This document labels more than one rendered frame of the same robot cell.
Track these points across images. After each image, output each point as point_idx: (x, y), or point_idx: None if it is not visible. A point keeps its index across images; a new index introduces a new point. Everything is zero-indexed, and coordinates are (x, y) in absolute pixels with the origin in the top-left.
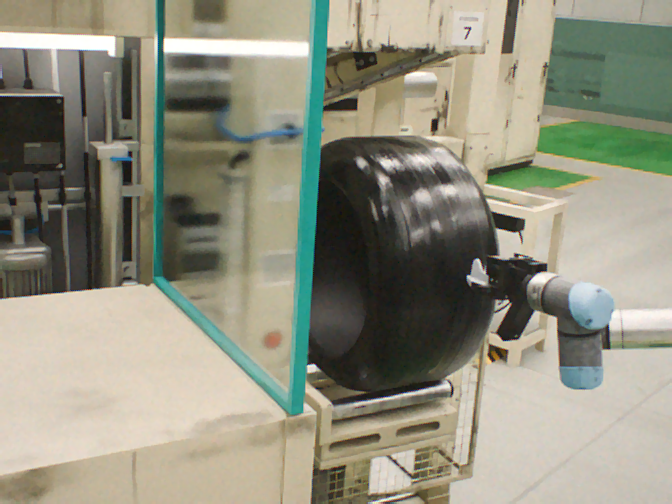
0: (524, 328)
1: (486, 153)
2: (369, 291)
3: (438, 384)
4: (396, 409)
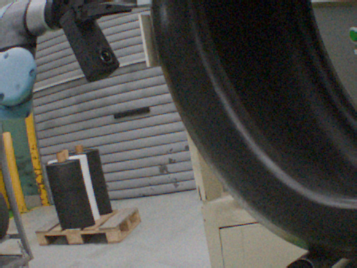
0: (79, 62)
1: None
2: (315, 18)
3: (304, 254)
4: (347, 263)
